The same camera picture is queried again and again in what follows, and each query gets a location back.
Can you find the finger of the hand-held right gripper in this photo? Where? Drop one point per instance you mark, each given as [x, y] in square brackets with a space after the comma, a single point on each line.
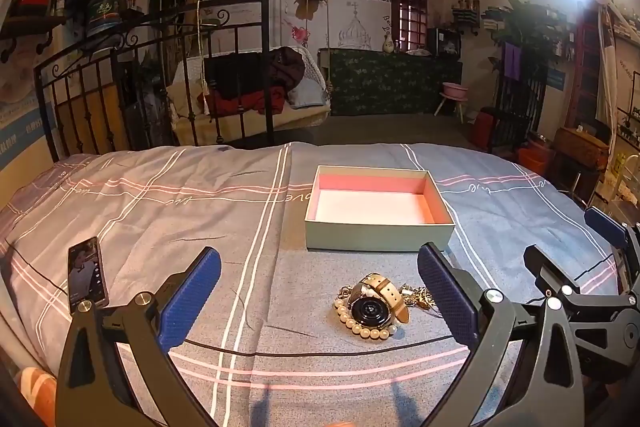
[605, 224]
[545, 267]

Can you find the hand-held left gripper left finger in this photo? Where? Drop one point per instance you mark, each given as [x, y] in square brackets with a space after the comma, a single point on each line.
[192, 297]

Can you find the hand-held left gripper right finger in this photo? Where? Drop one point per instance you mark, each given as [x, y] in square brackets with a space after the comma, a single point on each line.
[445, 297]

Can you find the pink-lined cardboard box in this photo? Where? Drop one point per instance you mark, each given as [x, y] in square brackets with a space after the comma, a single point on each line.
[370, 207]

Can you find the striped grey bed sheet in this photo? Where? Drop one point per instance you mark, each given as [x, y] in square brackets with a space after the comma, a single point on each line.
[150, 232]

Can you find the orange bucket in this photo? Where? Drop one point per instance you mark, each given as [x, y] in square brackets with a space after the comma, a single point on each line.
[534, 162]

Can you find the smartphone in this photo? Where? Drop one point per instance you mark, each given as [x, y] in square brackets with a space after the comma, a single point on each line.
[87, 272]

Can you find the black metal rack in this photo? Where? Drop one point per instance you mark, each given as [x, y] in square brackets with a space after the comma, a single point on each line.
[520, 107]

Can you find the red bin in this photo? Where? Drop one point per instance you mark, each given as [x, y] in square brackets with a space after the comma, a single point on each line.
[481, 128]

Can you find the red ladder shelf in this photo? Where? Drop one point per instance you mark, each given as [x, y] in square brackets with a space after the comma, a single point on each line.
[590, 67]

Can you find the orange cloth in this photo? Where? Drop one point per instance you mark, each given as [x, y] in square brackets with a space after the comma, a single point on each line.
[37, 399]

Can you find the purple cloth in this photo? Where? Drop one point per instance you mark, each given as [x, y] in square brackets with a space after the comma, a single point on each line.
[512, 61]

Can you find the pink basin on stool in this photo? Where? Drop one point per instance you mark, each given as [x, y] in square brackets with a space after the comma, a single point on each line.
[452, 90]

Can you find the red clothing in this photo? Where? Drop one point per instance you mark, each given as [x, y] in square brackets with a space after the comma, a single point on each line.
[240, 102]

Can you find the white wicker swing chair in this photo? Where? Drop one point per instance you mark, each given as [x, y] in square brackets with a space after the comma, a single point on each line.
[305, 117]

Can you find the potted green plant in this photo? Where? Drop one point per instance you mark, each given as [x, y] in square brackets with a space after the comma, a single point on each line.
[525, 27]

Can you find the green patterned cloth table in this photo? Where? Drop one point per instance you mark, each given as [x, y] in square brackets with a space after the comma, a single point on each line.
[390, 82]

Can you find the grey pillow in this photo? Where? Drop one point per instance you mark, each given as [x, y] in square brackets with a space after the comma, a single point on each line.
[307, 94]

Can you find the small black television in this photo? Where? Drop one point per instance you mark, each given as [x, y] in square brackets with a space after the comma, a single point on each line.
[445, 43]

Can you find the dark clothing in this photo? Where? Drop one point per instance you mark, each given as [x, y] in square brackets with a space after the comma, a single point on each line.
[287, 64]

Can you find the small white vase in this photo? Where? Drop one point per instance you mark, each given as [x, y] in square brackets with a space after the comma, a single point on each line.
[388, 44]

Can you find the red phone booth decor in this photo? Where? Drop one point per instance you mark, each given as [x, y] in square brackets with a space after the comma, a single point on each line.
[410, 7]

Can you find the green paint can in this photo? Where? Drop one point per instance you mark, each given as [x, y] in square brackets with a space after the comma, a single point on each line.
[103, 14]

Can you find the black iron bed frame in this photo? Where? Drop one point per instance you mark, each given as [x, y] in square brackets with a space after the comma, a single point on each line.
[266, 82]

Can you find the small wall rack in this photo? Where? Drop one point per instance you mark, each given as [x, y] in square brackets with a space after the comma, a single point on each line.
[466, 14]

